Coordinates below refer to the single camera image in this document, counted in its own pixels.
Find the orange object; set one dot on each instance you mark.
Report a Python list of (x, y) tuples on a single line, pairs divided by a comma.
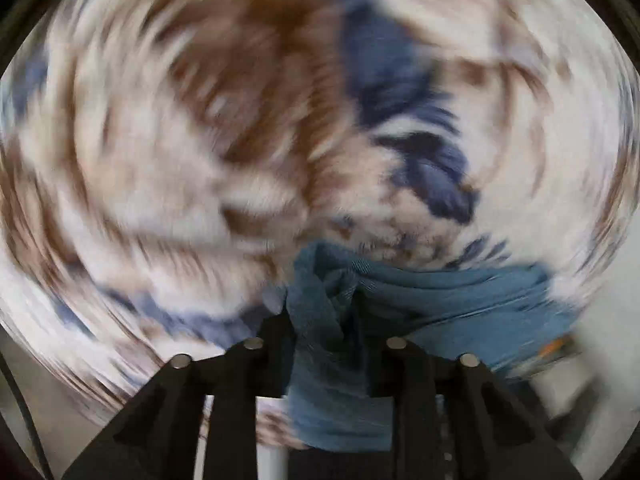
[(555, 347)]

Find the floral fleece blanket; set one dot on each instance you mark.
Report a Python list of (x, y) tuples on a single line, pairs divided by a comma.
[(175, 160)]

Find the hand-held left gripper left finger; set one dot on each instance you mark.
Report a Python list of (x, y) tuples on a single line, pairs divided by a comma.
[(275, 350)]

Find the white tube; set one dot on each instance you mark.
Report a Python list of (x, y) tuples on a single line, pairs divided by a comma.
[(272, 462)]

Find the blue towel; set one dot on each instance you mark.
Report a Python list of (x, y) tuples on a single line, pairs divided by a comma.
[(450, 300)]

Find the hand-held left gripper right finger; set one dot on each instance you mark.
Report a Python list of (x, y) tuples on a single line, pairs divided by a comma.
[(380, 365)]

